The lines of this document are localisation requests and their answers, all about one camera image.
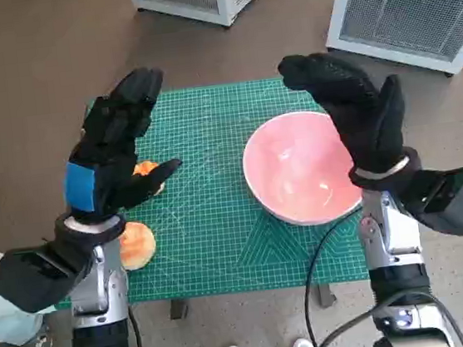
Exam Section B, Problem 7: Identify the dark table leg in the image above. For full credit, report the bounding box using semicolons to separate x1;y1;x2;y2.
168;298;190;320
313;281;337;310

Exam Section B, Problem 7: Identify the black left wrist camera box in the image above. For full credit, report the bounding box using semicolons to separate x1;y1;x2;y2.
0;238;99;317

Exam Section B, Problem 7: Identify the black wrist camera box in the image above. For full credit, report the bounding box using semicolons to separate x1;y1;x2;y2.
398;166;463;245
0;238;99;317

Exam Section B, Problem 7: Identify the pink bowl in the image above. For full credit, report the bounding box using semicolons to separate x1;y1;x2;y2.
236;104;367;233

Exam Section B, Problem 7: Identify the oblong striped toy bread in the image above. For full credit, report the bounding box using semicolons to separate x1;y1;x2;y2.
131;159;166;198

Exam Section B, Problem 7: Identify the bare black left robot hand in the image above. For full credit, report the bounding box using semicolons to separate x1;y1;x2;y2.
49;64;190;226

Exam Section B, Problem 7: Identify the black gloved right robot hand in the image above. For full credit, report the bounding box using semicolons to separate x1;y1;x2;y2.
275;42;414;184

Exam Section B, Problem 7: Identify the round toy bread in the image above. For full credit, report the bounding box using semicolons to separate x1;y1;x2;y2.
116;219;160;273

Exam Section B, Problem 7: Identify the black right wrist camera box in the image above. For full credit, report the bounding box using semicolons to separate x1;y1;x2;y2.
398;166;463;245

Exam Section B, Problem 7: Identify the green cutting mat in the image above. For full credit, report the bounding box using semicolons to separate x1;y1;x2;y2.
35;67;378;315

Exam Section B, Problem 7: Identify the white mesh cabinet with red light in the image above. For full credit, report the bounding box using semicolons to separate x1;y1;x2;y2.
320;0;463;90

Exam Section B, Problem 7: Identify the black cable over right arm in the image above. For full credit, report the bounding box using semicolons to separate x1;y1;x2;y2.
311;284;463;347

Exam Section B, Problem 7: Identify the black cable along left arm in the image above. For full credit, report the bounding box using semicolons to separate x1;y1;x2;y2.
126;304;147;347

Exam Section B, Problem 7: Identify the long black robot cable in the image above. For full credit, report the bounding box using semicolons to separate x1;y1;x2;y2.
293;207;380;347

